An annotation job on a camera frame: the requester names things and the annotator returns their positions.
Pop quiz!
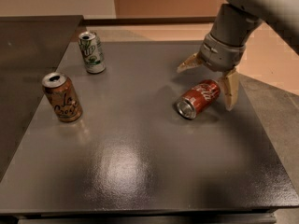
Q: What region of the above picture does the green white 7up can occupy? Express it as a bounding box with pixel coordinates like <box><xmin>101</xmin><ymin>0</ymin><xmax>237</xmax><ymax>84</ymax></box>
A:
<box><xmin>78</xmin><ymin>31</ymin><xmax>106</xmax><ymax>74</ymax></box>

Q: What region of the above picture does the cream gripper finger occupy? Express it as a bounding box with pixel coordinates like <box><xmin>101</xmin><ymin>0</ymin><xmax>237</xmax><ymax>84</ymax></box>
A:
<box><xmin>219</xmin><ymin>68</ymin><xmax>239</xmax><ymax>111</ymax></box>
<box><xmin>177</xmin><ymin>53</ymin><xmax>203</xmax><ymax>73</ymax></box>

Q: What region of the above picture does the red coke can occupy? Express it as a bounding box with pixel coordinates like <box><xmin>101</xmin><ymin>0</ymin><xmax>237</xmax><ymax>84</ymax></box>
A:
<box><xmin>176</xmin><ymin>79</ymin><xmax>221</xmax><ymax>119</ymax></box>

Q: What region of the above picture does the brown LaCroix can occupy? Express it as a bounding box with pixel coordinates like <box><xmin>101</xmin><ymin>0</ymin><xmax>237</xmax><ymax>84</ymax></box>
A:
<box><xmin>42</xmin><ymin>72</ymin><xmax>82</xmax><ymax>122</ymax></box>

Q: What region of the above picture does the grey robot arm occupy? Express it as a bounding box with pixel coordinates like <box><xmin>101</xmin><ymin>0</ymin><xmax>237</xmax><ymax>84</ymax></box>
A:
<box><xmin>178</xmin><ymin>0</ymin><xmax>299</xmax><ymax>110</ymax></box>

